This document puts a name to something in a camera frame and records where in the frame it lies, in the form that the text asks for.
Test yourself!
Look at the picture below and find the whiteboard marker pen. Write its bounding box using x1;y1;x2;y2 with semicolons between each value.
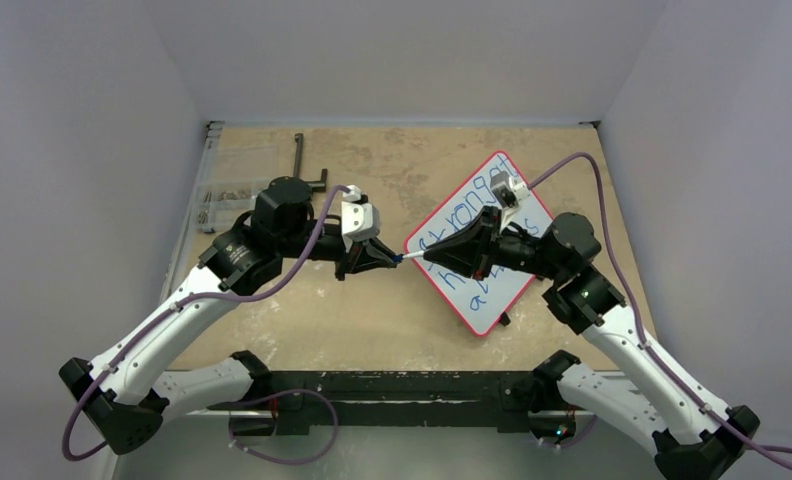
401;250;425;260

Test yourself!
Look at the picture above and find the pink framed whiteboard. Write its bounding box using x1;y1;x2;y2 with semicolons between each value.
404;150;533;336

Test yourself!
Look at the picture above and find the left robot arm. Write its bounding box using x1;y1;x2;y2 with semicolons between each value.
59;177;400;455

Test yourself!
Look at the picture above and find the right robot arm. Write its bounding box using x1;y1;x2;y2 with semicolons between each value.
422;207;760;479

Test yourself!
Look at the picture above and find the clear plastic screw box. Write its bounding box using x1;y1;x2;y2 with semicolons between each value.
190;146;280;233

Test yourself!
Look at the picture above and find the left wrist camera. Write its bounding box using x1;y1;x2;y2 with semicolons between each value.
340;185;381;247

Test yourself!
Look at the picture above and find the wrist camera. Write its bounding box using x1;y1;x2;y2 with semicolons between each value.
490;172;532;230
340;185;381;247

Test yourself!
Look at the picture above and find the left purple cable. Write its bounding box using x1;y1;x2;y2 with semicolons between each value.
61;185;364;465

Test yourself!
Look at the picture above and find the purple cable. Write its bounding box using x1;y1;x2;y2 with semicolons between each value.
61;185;364;465
528;152;792;477

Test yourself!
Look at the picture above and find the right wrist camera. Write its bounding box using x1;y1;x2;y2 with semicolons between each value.
490;172;532;230

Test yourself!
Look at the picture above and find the dark metal bracket tool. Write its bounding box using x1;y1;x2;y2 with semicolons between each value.
293;133;329;195

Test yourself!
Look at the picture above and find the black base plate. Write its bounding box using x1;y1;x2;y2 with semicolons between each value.
209;371;576;437

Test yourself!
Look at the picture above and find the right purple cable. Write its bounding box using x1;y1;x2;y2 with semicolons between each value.
528;152;792;477

